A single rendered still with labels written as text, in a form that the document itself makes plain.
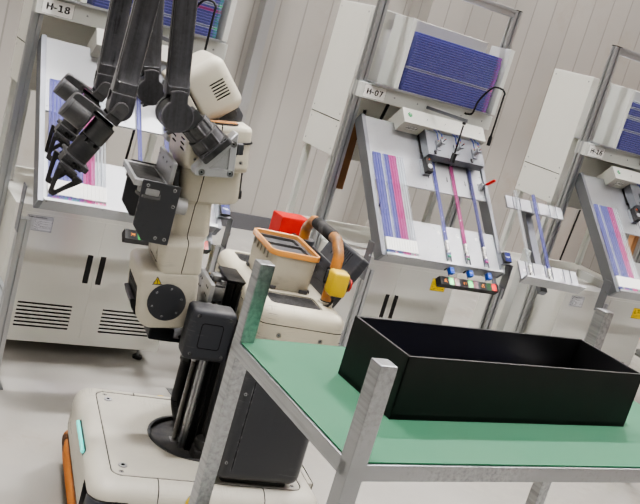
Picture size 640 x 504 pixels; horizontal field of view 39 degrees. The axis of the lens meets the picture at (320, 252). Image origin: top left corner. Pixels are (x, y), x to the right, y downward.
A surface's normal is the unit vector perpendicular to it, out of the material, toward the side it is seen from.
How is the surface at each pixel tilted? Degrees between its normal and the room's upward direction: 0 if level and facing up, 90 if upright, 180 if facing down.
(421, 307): 90
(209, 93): 90
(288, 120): 90
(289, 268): 92
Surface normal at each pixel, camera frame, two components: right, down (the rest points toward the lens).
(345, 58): -0.85, -0.13
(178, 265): 0.31, 0.29
